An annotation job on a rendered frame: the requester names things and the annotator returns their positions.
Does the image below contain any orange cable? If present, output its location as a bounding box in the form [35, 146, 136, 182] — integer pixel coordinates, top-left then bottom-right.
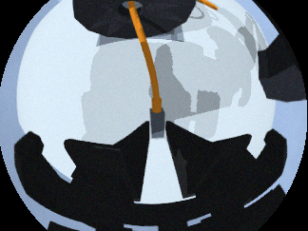
[128, 0, 218, 139]

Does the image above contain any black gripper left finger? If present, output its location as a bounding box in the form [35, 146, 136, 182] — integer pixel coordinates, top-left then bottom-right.
[64, 121, 150, 202]

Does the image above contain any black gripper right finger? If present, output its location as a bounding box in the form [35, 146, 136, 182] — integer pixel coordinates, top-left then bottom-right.
[165, 121, 252, 199]

